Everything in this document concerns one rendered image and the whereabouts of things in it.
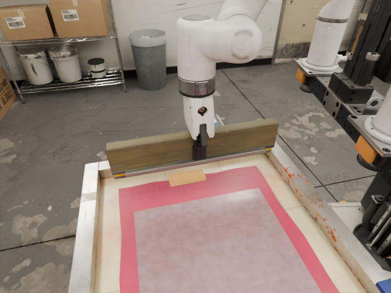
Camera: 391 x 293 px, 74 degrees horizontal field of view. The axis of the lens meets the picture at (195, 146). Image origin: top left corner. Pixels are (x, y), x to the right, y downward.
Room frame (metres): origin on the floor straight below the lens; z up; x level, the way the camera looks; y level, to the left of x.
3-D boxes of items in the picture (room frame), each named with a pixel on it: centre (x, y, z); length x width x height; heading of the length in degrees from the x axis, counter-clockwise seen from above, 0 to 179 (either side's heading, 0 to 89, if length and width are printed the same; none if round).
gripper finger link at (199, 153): (0.47, -0.01, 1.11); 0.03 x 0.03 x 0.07; 14
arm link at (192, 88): (0.49, 0.00, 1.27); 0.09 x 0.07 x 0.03; 14
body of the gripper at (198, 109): (0.50, 0.00, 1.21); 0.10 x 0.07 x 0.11; 14
